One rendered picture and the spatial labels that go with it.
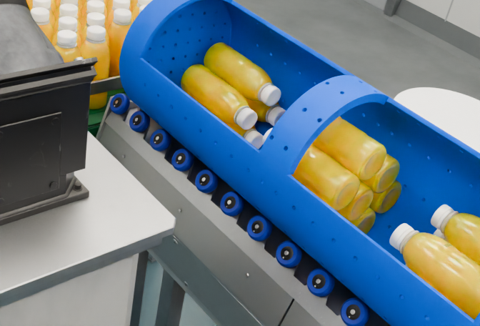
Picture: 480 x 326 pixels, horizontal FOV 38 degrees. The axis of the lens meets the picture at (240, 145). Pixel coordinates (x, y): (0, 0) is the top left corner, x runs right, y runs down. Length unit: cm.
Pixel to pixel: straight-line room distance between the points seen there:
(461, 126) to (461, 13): 330
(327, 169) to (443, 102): 59
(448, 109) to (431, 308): 74
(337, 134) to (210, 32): 46
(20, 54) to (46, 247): 22
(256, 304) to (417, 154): 38
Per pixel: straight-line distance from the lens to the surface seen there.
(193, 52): 147
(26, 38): 81
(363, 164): 110
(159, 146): 136
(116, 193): 93
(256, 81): 132
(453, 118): 157
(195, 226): 131
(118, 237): 86
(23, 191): 86
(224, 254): 127
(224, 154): 115
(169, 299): 186
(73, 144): 86
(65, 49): 148
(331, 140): 113
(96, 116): 156
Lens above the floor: 172
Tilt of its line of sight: 33 degrees down
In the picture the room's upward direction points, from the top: 12 degrees clockwise
